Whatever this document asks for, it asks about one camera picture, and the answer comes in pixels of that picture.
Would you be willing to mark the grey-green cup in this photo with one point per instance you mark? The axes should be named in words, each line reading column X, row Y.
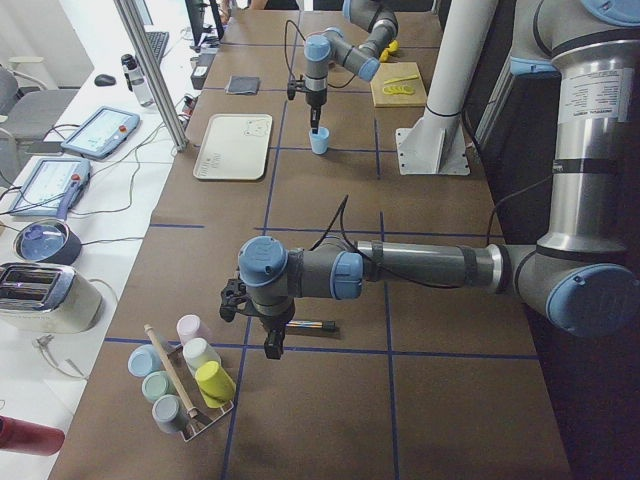
column 156, row 385

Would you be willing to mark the grey rack cup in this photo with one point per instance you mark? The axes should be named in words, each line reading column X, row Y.
column 169, row 414

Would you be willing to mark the whole yellow lemon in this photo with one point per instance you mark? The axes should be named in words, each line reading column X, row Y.
column 389, row 52

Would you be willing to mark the red bottle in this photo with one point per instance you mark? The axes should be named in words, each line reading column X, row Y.
column 20, row 436

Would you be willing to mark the grey folded cloth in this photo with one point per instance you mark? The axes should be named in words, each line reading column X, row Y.
column 243, row 85

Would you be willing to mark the yellow-green cup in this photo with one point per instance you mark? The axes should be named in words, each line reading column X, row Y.
column 215, row 384

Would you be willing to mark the white wire cup rack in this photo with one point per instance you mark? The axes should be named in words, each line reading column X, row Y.
column 200, row 416

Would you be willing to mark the light blue plastic cup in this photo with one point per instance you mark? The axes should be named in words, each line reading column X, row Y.
column 319, row 140

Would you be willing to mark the yellow plastic knife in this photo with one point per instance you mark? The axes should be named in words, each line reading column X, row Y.
column 401, row 79

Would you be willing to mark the pink cup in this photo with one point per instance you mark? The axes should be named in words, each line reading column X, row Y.
column 190, row 326

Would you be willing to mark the black power box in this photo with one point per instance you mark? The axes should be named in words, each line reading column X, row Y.
column 200, row 70

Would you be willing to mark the white toaster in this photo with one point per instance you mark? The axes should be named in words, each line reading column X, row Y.
column 47, row 298

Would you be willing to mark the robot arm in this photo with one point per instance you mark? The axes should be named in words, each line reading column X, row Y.
column 378, row 20
column 573, row 274

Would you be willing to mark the wooden cutting board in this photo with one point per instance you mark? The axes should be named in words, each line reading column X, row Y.
column 387, row 96

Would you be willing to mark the blue pot with lid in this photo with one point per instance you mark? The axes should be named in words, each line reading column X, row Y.
column 48, row 241

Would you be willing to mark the black computer mouse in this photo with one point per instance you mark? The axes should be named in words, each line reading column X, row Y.
column 103, row 80

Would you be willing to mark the white cup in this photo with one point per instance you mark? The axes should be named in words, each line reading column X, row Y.
column 197, row 352

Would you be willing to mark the aluminium frame post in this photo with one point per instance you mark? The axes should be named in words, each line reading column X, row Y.
column 135, row 29

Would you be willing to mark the white bear tray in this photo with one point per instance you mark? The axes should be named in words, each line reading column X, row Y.
column 234, row 147

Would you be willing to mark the teach pendant tablet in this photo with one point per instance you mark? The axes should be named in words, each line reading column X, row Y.
column 45, row 188
column 102, row 133

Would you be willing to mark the light blue rack cup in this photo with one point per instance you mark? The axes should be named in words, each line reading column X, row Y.
column 143, row 361

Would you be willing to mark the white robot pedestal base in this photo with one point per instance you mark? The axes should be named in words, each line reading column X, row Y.
column 435, row 145

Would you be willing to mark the wooden rack handle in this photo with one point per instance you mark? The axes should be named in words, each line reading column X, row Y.
column 169, row 368

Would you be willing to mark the clear water bottle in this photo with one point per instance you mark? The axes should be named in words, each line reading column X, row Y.
column 136, row 81

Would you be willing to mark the black keyboard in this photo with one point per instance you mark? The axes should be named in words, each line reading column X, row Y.
column 158, row 41

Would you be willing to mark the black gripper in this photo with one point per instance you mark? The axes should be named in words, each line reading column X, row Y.
column 314, row 100
column 276, row 318

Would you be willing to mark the steel muddler black tip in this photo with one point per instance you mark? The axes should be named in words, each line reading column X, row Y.
column 323, row 326

